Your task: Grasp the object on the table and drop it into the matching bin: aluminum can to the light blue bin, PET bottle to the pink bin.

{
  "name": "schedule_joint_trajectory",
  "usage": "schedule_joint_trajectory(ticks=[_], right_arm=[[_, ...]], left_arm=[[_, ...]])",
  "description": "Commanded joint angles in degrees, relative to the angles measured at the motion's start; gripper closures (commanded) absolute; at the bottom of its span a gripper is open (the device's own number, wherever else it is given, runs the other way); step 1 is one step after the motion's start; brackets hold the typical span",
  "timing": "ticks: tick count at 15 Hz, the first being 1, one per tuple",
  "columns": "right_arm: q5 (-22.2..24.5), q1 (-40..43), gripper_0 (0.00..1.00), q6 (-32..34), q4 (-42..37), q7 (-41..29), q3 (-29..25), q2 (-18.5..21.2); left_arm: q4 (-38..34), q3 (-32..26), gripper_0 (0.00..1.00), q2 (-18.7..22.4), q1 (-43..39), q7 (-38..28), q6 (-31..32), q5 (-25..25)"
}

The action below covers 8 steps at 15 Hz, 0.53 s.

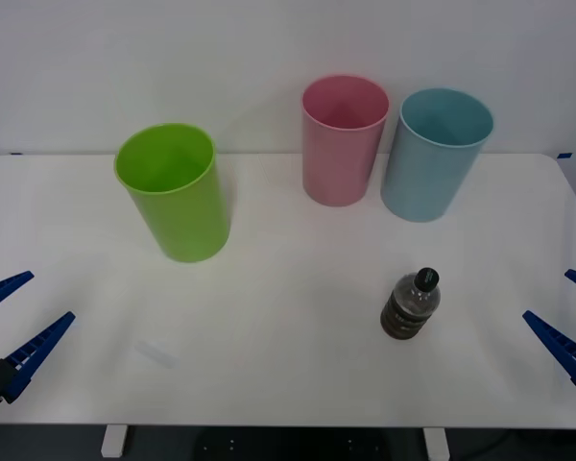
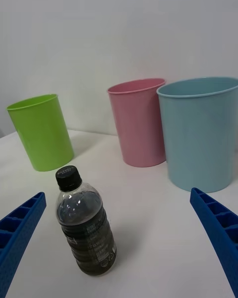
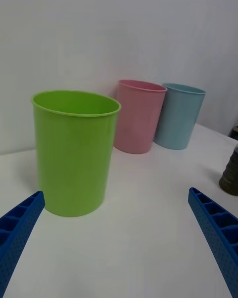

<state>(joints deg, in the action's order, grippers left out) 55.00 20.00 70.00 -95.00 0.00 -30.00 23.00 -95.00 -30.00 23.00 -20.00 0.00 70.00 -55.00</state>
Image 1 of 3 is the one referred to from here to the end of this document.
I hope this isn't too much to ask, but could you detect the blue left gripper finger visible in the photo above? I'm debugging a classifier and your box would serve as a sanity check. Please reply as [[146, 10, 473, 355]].
[[0, 311, 77, 405], [0, 271, 35, 318]]

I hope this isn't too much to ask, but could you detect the dark drink bottle black cap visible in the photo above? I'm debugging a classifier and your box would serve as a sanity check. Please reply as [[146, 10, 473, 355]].
[[379, 266, 442, 340]]

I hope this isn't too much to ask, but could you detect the white table leg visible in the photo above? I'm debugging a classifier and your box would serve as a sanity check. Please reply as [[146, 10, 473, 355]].
[[100, 425, 127, 457], [422, 426, 450, 461]]

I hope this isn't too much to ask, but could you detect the pale blue plastic waste bin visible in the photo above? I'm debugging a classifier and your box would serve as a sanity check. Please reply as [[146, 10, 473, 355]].
[[379, 87, 495, 224]]

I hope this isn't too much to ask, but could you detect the green plastic waste bin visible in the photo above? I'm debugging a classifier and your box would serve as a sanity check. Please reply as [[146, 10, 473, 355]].
[[113, 122, 231, 264]]

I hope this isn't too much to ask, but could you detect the pink plastic waste bin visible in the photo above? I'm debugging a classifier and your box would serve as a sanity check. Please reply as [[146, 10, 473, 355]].
[[300, 74, 391, 208]]

